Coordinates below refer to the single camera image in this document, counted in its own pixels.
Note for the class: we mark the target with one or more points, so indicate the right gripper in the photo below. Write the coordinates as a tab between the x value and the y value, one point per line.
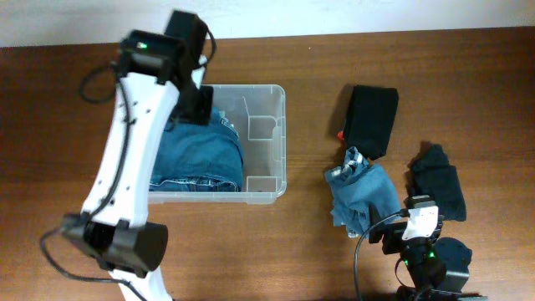
392	232

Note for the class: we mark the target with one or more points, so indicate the dark navy garment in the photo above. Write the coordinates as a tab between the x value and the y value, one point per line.
432	174

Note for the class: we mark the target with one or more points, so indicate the clear plastic storage bin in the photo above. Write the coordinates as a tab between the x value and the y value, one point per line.
259	117

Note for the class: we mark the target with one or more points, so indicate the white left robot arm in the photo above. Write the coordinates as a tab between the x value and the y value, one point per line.
158	78

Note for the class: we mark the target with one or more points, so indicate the blue denim shirt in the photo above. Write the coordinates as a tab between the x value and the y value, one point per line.
355	186

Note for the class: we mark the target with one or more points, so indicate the black garment with orange tips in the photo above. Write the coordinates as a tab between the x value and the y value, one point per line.
368	115

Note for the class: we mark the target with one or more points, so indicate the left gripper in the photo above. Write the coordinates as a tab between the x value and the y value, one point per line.
204	116

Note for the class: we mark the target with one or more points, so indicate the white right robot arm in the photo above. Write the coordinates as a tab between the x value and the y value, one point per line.
438	266

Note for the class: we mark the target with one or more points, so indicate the dark blue jeans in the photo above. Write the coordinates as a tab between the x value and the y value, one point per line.
199	158

